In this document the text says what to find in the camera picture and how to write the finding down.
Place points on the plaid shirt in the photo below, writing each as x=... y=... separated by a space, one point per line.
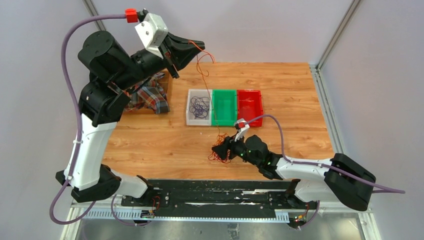
x=149 y=94

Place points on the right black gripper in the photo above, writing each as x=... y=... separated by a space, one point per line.
x=221 y=150

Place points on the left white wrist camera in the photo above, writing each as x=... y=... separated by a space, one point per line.
x=152 y=31

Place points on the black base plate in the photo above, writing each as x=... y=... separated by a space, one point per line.
x=215 y=191

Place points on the white plastic bin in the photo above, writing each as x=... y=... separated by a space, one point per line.
x=198 y=108

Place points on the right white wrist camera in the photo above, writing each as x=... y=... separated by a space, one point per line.
x=241 y=127

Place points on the wooden tray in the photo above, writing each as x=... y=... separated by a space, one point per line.
x=167 y=84

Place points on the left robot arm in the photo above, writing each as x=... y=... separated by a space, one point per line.
x=112 y=72

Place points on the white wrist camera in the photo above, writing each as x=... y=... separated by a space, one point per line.
x=241 y=127
x=152 y=31

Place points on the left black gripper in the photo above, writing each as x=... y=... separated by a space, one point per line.
x=181 y=50

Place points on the aluminium frame rail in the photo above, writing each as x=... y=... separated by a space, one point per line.
x=245 y=212

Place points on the red plastic bin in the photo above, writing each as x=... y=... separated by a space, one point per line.
x=249 y=104

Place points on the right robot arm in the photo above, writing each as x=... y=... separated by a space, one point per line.
x=336 y=179

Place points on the green plastic bin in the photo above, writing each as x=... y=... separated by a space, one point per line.
x=224 y=107

